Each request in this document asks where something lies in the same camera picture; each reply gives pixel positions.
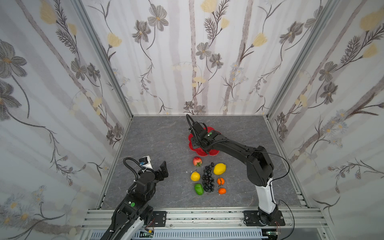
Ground orange fake tangerine upper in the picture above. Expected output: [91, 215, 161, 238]
[217, 178, 225, 186]

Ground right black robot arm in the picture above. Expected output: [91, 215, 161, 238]
[187, 116, 282, 226]

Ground red fake apple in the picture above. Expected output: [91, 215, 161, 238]
[193, 157, 203, 167]

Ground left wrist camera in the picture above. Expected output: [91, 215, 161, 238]
[139, 156, 153, 170]

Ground orange fake tangerine lower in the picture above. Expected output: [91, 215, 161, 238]
[218, 188, 227, 195]

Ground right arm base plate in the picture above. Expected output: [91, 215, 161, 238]
[243, 210, 286, 227]

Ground white perforated cable duct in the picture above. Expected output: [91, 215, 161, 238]
[131, 229, 268, 240]

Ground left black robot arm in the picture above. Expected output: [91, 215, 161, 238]
[101, 157, 169, 240]

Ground orange fake tangerine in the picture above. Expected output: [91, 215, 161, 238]
[218, 188, 227, 195]
[217, 178, 225, 186]

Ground red flower-shaped fruit bowl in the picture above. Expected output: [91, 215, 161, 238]
[188, 127, 220, 157]

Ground black fake grape bunch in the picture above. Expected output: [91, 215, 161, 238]
[202, 163, 215, 193]

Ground yellow fake lemon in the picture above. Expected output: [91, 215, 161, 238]
[214, 163, 227, 176]

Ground aluminium mounting rail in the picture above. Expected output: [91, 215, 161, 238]
[81, 206, 329, 230]

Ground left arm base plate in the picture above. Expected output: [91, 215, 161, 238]
[147, 211, 167, 228]

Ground yellow fake pear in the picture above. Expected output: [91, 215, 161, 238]
[191, 171, 201, 182]

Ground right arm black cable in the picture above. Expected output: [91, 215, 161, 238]
[257, 149, 296, 240]

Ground green fake lime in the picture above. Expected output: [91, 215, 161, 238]
[194, 184, 204, 196]

